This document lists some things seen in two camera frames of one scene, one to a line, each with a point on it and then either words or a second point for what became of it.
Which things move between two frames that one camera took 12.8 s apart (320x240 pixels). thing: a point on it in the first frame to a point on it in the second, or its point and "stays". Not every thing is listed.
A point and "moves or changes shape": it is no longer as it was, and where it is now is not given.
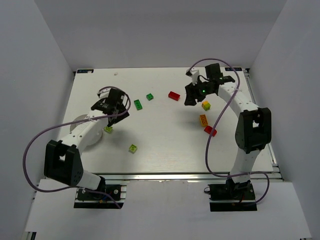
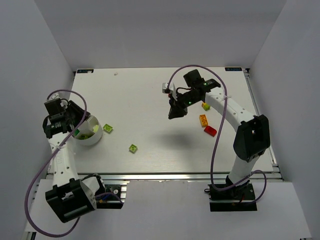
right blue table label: [236, 69] stays
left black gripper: [118, 115] to [75, 114]
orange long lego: [203, 120] stays
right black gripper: [191, 92] to [180, 104]
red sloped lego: [208, 129] stays
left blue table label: [85, 71] stays
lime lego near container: [109, 129] stays
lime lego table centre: [133, 148] stays
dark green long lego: [138, 105] moves or changes shape
